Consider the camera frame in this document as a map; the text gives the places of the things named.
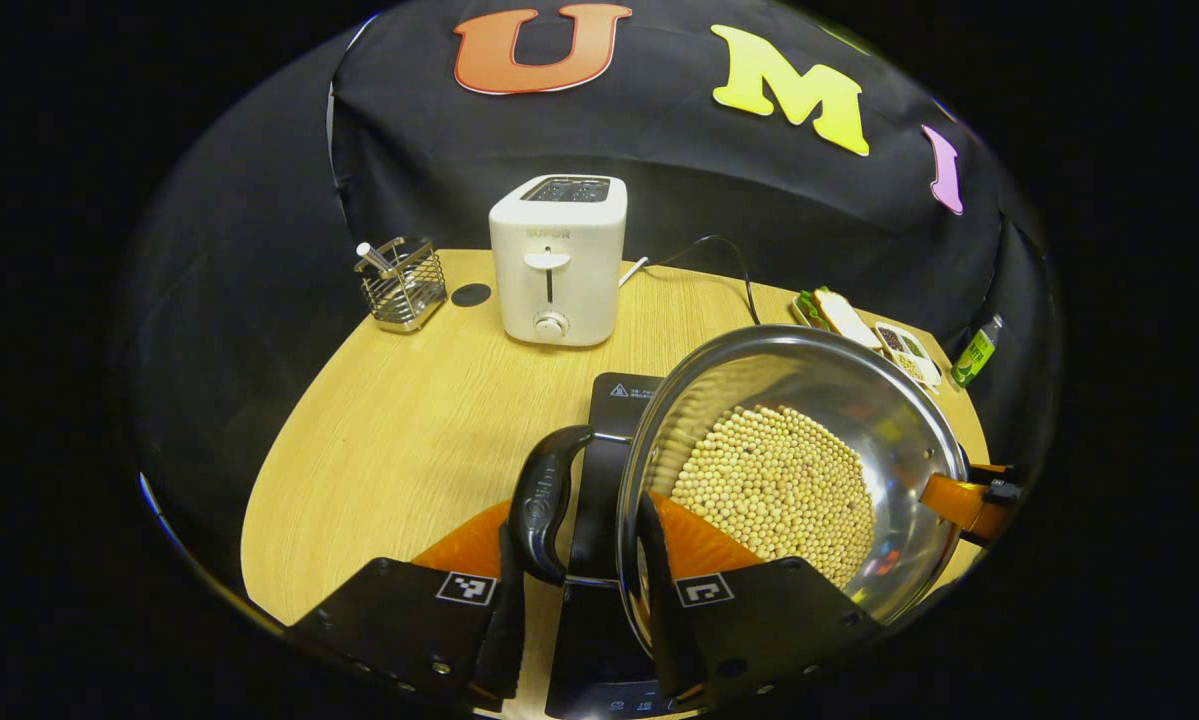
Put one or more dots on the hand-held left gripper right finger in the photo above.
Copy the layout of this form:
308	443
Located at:
674	640

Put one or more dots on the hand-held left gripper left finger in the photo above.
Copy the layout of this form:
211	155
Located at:
507	650

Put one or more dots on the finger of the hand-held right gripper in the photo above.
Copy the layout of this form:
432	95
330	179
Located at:
954	500

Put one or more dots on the black induction cooktop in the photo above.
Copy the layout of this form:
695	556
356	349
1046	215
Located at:
599	640

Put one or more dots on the green drink bottle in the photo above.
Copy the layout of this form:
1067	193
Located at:
976	355

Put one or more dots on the white divided dish of beans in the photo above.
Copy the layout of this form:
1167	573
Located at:
909	360

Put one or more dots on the pile of soybeans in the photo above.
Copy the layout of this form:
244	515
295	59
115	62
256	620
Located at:
779	480

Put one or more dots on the sandwich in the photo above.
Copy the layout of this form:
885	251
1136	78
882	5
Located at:
844	315

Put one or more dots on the white toaster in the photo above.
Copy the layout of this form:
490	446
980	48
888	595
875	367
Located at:
584	290

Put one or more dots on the white utensil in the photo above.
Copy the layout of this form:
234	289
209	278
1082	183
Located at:
371	257

